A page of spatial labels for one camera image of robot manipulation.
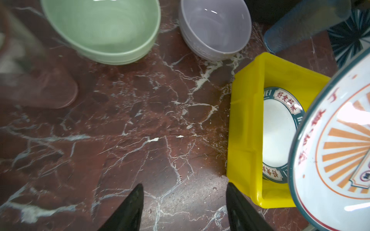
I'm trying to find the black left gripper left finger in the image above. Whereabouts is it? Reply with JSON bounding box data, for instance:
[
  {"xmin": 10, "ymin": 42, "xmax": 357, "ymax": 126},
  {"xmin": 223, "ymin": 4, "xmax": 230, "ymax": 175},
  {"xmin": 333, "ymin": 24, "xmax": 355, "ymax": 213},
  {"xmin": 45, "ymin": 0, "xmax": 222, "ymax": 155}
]
[{"xmin": 98, "ymin": 183, "xmax": 144, "ymax": 231}]

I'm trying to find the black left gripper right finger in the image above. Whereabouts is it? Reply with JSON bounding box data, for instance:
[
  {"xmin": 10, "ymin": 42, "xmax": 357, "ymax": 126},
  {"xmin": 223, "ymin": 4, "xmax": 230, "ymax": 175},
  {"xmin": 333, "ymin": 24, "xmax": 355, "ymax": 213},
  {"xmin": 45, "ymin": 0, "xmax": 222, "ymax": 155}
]
[{"xmin": 226, "ymin": 182, "xmax": 274, "ymax": 231}]

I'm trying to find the yellow plastic bin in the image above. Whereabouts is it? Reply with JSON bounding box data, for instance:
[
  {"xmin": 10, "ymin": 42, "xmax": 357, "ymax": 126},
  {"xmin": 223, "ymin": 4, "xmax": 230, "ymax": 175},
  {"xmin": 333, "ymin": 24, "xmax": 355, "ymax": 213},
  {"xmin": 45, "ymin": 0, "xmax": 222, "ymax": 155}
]
[{"xmin": 226, "ymin": 53, "xmax": 330, "ymax": 208}]

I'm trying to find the white plate orange sunburst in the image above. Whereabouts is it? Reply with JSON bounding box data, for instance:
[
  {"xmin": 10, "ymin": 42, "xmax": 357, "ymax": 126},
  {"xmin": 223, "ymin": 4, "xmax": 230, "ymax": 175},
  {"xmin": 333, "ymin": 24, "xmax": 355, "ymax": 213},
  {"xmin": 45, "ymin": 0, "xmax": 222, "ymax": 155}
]
[{"xmin": 288, "ymin": 49, "xmax": 370, "ymax": 231}]

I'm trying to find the white plate teal lettered rim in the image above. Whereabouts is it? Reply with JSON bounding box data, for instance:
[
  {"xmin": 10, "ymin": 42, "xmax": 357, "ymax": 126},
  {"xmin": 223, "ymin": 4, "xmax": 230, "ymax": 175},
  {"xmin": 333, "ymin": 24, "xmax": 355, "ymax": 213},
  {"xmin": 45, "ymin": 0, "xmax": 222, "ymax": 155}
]
[{"xmin": 263, "ymin": 87, "xmax": 305, "ymax": 184}]

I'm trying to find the clear drinking glass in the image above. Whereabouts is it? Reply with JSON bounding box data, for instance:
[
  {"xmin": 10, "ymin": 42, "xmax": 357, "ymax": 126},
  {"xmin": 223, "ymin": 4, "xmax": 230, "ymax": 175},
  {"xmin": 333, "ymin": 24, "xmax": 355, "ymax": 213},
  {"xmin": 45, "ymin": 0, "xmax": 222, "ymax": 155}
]
[{"xmin": 1, "ymin": 4, "xmax": 79, "ymax": 109}]

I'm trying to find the pale green bowl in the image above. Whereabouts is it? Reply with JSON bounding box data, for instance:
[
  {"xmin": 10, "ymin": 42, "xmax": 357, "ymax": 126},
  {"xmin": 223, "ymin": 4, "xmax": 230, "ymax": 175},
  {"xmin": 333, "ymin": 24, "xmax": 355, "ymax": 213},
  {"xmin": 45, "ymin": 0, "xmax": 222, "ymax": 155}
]
[{"xmin": 40, "ymin": 0, "xmax": 161, "ymax": 65}]

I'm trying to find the lilac bowl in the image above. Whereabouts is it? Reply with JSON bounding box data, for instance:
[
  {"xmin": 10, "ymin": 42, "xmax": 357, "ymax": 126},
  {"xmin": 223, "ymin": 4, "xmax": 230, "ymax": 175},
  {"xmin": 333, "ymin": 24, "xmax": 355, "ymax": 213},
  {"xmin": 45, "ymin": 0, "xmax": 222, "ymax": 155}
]
[{"xmin": 178, "ymin": 0, "xmax": 252, "ymax": 61}]

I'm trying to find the yellow black plastic toolbox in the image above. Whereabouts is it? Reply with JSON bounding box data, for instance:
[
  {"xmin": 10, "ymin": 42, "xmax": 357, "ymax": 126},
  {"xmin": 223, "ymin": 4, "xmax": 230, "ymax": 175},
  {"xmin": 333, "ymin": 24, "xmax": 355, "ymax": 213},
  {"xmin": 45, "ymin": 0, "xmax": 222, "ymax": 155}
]
[{"xmin": 244, "ymin": 0, "xmax": 301, "ymax": 25}]

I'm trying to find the blue textured plastic cup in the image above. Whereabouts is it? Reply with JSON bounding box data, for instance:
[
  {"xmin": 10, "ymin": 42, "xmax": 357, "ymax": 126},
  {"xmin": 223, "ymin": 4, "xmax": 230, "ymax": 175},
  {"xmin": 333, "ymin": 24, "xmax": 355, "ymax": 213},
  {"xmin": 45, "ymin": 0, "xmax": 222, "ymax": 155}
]
[{"xmin": 264, "ymin": 0, "xmax": 352, "ymax": 54}]

